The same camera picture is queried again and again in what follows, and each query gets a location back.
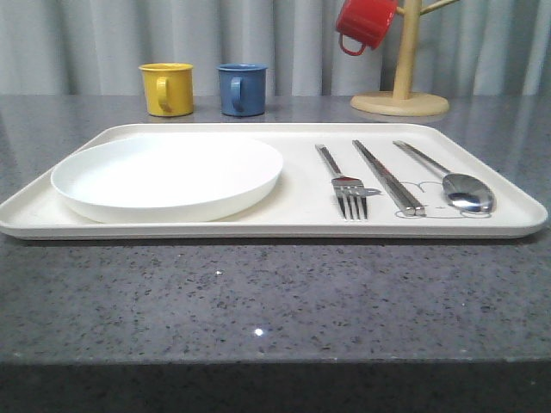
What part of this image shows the wooden mug tree stand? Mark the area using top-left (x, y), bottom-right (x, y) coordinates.
top-left (350, 0), bottom-right (455, 117)

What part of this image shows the cream rabbit serving tray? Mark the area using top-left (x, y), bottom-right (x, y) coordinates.
top-left (1, 123), bottom-right (548, 239)

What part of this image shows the red mug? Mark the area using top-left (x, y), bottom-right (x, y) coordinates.
top-left (336, 0), bottom-right (398, 56)

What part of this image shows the blue mug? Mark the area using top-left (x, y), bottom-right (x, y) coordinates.
top-left (218, 64), bottom-right (267, 117)

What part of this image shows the grey curtain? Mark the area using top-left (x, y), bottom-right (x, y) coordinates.
top-left (1, 1), bottom-right (550, 98)

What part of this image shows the yellow mug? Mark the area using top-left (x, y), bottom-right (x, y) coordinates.
top-left (139, 63), bottom-right (195, 117)

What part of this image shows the silver fork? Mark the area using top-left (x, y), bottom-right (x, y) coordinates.
top-left (315, 144), bottom-right (368, 220)

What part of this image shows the white round plate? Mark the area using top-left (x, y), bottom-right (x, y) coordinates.
top-left (51, 133), bottom-right (283, 224)

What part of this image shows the silver chopstick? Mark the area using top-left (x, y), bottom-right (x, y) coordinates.
top-left (355, 139), bottom-right (427, 217)
top-left (351, 139), bottom-right (418, 218)

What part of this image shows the silver spoon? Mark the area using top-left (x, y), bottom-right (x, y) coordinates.
top-left (393, 140), bottom-right (496, 213)

